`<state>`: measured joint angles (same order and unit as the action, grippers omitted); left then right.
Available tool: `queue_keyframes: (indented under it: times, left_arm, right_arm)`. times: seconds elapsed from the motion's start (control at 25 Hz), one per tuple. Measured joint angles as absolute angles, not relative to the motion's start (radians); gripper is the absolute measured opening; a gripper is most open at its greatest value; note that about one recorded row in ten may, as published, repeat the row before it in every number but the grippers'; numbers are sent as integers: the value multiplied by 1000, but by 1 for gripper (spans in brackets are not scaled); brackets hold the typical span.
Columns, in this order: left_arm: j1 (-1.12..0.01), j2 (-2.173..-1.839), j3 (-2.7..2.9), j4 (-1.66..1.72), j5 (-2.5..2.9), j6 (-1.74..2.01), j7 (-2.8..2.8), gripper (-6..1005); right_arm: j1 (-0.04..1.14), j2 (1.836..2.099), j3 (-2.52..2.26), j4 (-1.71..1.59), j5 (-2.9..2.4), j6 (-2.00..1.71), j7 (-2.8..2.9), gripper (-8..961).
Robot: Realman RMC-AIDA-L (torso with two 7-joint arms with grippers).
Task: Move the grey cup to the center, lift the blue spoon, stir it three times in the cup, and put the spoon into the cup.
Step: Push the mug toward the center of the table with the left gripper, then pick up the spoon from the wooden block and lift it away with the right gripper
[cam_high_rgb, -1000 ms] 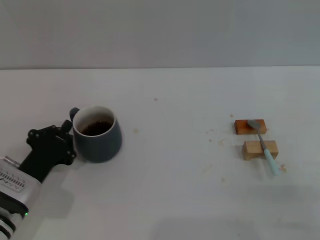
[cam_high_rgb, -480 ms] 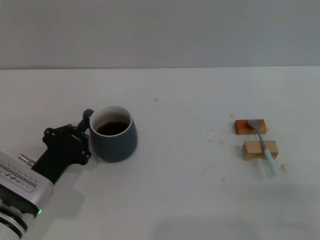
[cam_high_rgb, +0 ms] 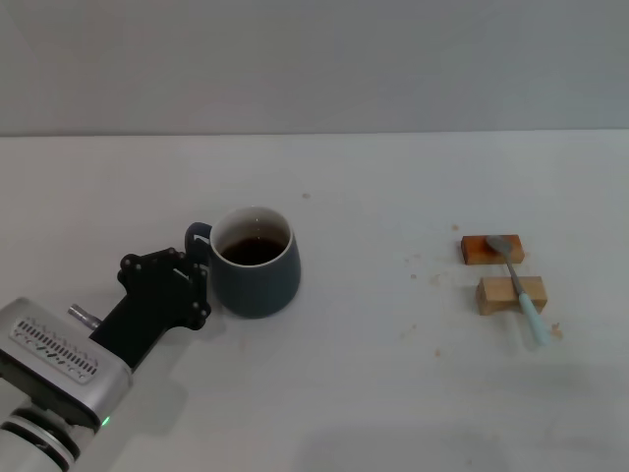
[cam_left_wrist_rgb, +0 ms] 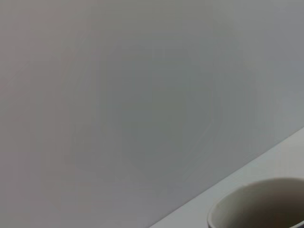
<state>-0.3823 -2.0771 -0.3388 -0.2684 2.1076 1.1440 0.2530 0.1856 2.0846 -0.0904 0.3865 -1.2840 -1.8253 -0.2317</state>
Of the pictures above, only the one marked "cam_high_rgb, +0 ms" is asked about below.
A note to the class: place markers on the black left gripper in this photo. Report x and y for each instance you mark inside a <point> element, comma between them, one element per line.
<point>147,310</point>

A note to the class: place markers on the dark grey ceramic mug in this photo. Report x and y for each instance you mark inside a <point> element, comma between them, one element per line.
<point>255,290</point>

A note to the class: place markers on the dark coffee liquid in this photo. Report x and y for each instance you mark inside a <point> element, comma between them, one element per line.
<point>253,251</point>

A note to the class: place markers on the reddish stained wooden block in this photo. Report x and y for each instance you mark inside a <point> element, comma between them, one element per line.
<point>474,251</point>

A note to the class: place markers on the light notched wooden block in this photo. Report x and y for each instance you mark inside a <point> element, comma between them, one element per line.
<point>496,295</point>

